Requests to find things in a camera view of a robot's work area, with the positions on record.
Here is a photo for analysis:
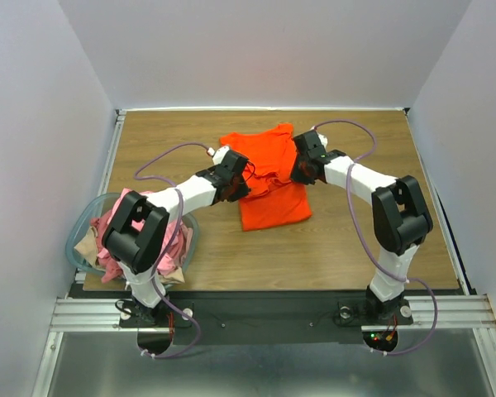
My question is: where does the pink t shirt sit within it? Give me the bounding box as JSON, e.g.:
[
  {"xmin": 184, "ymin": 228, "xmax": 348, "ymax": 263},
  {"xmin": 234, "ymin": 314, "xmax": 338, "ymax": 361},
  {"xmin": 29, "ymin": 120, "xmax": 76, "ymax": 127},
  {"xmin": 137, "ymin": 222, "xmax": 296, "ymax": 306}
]
[{"xmin": 74, "ymin": 189, "xmax": 193, "ymax": 285}]

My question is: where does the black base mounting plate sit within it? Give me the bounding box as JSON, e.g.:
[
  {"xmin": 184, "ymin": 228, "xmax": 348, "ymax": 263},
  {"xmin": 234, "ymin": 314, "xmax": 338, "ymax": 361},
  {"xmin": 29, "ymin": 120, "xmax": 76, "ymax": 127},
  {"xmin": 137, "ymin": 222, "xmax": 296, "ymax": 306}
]
[{"xmin": 117, "ymin": 289, "xmax": 418, "ymax": 346}]

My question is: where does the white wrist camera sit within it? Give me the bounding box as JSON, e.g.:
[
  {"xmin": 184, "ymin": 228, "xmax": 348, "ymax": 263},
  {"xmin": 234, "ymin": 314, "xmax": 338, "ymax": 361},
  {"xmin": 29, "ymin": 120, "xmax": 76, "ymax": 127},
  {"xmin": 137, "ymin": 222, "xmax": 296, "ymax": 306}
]
[
  {"xmin": 312, "ymin": 126, "xmax": 328, "ymax": 148},
  {"xmin": 207, "ymin": 146, "xmax": 231, "ymax": 165}
]

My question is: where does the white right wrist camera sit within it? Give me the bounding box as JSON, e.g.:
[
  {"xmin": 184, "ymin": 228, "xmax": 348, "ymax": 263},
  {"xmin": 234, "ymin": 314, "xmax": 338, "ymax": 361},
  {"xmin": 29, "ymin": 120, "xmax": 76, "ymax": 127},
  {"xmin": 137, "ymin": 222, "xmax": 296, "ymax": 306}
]
[{"xmin": 312, "ymin": 126, "xmax": 328, "ymax": 148}]

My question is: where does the aluminium frame rail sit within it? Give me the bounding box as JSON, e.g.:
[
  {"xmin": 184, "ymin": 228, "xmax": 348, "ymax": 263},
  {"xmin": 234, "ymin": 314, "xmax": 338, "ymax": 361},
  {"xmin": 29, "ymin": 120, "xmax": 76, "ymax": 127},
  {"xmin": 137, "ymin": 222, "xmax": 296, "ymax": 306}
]
[{"xmin": 31, "ymin": 110, "xmax": 127, "ymax": 397}]

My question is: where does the clear plastic basket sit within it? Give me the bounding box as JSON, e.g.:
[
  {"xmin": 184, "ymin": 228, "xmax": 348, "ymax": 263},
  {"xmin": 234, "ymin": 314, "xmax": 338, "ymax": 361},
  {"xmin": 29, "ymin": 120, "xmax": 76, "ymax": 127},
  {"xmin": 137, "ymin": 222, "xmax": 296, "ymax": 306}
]
[{"xmin": 65, "ymin": 193, "xmax": 199, "ymax": 288}]

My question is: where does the orange t shirt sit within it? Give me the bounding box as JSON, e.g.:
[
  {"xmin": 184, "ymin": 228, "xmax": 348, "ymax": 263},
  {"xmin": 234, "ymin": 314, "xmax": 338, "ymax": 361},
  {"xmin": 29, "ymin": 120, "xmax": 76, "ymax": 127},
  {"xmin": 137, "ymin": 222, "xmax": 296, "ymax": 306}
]
[{"xmin": 219, "ymin": 123, "xmax": 312, "ymax": 232}]

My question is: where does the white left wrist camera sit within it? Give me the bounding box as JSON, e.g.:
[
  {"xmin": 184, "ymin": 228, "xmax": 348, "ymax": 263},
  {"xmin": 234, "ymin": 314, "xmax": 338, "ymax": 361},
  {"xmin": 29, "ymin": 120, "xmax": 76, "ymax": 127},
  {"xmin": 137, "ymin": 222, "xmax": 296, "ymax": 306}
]
[{"xmin": 207, "ymin": 146, "xmax": 231, "ymax": 165}]

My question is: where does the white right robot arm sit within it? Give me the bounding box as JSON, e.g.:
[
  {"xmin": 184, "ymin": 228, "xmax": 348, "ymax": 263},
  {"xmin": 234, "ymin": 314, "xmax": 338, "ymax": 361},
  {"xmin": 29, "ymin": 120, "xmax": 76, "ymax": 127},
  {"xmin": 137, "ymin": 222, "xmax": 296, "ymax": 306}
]
[{"xmin": 290, "ymin": 129, "xmax": 433, "ymax": 323}]

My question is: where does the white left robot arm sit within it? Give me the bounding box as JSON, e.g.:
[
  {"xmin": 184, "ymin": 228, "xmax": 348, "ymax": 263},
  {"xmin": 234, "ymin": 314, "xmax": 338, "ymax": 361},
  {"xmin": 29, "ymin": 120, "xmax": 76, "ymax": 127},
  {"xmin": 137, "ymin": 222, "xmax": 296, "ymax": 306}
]
[{"xmin": 102, "ymin": 146, "xmax": 250, "ymax": 326}]

